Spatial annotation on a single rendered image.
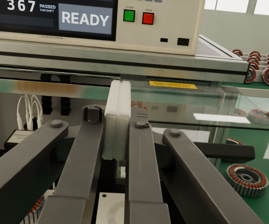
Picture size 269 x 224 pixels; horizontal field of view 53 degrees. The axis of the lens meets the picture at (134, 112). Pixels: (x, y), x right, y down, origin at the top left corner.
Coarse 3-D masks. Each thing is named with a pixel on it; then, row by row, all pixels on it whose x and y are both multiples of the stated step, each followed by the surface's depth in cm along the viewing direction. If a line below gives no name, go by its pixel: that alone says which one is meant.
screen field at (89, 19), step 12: (60, 12) 53; (72, 12) 53; (84, 12) 53; (96, 12) 53; (108, 12) 53; (60, 24) 54; (72, 24) 54; (84, 24) 54; (96, 24) 54; (108, 24) 54
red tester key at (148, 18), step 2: (144, 14) 53; (146, 14) 53; (148, 14) 53; (150, 14) 53; (152, 14) 53; (144, 16) 53; (146, 16) 53; (148, 16) 53; (150, 16) 53; (152, 16) 53; (144, 18) 53; (146, 18) 53; (148, 18) 53; (150, 18) 53; (152, 18) 53; (144, 20) 53; (146, 20) 53; (148, 20) 53; (150, 20) 53; (152, 20) 53; (144, 22) 54; (146, 22) 54; (148, 22) 54; (150, 22) 54
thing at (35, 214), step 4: (40, 200) 56; (36, 204) 54; (40, 204) 55; (32, 208) 53; (36, 208) 54; (40, 208) 55; (32, 212) 53; (36, 212) 54; (40, 212) 55; (28, 216) 53; (32, 216) 53; (36, 216) 54; (24, 220) 52; (28, 220) 52; (32, 220) 53; (36, 220) 54
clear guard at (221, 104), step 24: (144, 96) 46; (168, 96) 47; (192, 96) 48; (216, 96) 50; (240, 96) 51; (168, 120) 38; (192, 120) 39; (216, 120) 40; (240, 120) 40; (264, 120) 41; (240, 144) 38; (264, 144) 38; (120, 168) 35; (216, 168) 36; (240, 168) 36; (264, 168) 37
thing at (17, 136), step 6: (24, 126) 67; (36, 126) 67; (12, 132) 59; (18, 132) 59; (24, 132) 60; (30, 132) 60; (12, 138) 57; (18, 138) 57; (24, 138) 57; (6, 144) 55; (12, 144) 55; (6, 150) 56
